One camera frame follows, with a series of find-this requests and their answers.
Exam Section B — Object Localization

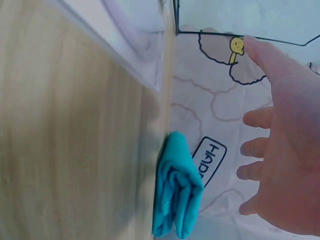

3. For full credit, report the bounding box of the person's right hand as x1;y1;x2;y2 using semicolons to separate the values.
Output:
236;34;320;237

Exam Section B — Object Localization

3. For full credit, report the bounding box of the folded teal cloth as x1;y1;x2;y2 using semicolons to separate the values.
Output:
152;130;205;239

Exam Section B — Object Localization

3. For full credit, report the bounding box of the clear plastic sheet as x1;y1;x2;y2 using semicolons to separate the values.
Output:
58;0;168;95

